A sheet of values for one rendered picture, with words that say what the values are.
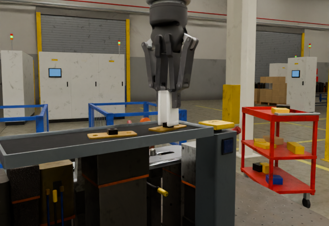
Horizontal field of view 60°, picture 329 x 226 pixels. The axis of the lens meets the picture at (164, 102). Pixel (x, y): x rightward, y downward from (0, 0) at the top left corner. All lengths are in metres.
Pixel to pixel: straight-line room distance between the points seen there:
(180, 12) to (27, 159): 0.36
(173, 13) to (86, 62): 8.17
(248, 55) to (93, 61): 5.20
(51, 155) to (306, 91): 10.61
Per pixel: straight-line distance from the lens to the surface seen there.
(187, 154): 0.88
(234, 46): 7.93
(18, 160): 0.42
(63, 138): 0.52
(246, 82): 4.69
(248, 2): 4.83
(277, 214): 1.35
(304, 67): 10.86
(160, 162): 0.90
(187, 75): 0.55
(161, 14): 0.55
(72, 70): 8.64
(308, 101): 11.00
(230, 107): 7.83
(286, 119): 2.86
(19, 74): 8.61
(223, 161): 0.67
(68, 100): 8.65
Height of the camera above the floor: 1.26
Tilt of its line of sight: 5 degrees down
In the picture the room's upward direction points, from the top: straight up
